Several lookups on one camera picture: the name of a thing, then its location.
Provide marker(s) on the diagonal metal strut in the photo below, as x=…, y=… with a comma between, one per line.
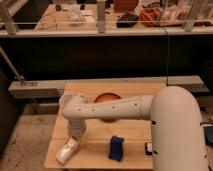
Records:
x=18, y=76

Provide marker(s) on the black device on floor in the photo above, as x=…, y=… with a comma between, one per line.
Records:
x=208, y=132

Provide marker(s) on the black rectangular box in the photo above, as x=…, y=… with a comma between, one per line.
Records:
x=148, y=148

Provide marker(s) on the grey metal rail beam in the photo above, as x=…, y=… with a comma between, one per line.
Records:
x=54, y=88

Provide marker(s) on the orange tool on bench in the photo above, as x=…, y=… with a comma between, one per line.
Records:
x=150, y=16

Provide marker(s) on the orange ceramic bowl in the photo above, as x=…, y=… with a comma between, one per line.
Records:
x=107, y=97

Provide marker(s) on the black bag on bench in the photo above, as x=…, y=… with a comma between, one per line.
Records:
x=127, y=20

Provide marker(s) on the translucent plastic cup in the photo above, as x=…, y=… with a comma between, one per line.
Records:
x=64, y=99

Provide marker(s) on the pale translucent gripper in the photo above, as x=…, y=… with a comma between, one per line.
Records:
x=77, y=137

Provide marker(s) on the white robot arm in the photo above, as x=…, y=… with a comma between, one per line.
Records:
x=177, y=132

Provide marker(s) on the blue cloth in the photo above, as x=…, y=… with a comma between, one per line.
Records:
x=116, y=148

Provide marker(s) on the wooden table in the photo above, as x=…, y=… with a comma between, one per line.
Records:
x=93, y=153

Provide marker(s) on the white lotion bottle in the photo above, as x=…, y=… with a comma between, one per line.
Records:
x=67, y=151

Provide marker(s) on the white post on bench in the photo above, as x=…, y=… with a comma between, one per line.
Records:
x=101, y=16

